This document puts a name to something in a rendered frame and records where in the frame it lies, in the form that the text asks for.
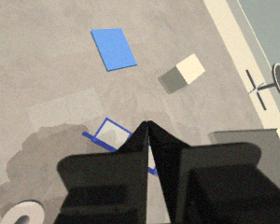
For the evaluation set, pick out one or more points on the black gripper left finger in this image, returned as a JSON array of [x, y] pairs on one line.
[[127, 165]]

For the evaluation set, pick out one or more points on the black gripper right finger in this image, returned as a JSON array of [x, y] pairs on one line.
[[174, 159]]

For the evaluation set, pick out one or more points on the blue flat rectangular tag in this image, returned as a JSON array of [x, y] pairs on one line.
[[113, 48]]

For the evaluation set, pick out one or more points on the cream flat panel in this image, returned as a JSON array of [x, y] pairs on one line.
[[269, 142]]

